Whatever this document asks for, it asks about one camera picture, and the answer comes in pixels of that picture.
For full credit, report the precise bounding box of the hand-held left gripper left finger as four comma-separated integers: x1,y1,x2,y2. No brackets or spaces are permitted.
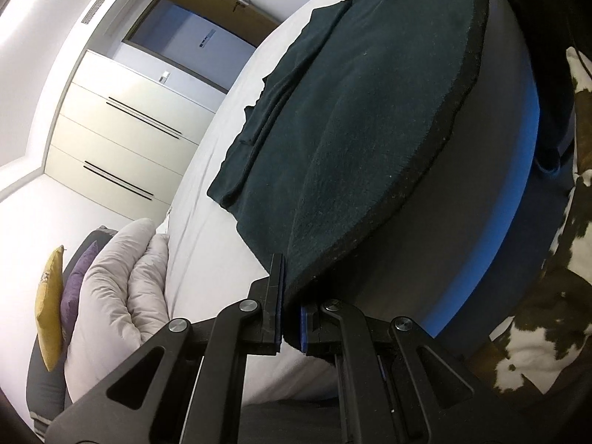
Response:
44,253,286,444

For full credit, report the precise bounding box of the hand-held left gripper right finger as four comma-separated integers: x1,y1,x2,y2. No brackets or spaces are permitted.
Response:
298,298,523,444

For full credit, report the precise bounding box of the dark green sweater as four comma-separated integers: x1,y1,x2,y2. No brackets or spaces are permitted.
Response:
207,0,491,357

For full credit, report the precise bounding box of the bed with white sheet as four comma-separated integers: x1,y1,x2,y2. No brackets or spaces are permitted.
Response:
157,0,579,408

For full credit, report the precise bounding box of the beige folded duvet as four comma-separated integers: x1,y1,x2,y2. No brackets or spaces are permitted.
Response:
65,217,172,396

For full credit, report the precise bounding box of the purple pillow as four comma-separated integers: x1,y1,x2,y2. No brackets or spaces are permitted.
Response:
60,240,100,347

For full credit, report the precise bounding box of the yellow pillow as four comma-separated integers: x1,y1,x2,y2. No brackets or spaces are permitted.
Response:
36,245,65,373

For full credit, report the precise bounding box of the cream wardrobe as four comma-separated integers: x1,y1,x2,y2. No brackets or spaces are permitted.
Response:
44,48,227,205

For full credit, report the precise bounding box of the brown and white cowhide rug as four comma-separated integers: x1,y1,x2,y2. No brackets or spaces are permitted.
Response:
462,46,592,398

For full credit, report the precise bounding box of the grey armchair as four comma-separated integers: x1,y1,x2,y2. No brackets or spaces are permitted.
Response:
25,226,118,444

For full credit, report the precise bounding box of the person's dark clothing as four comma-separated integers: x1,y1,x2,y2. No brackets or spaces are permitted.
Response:
492,0,592,176

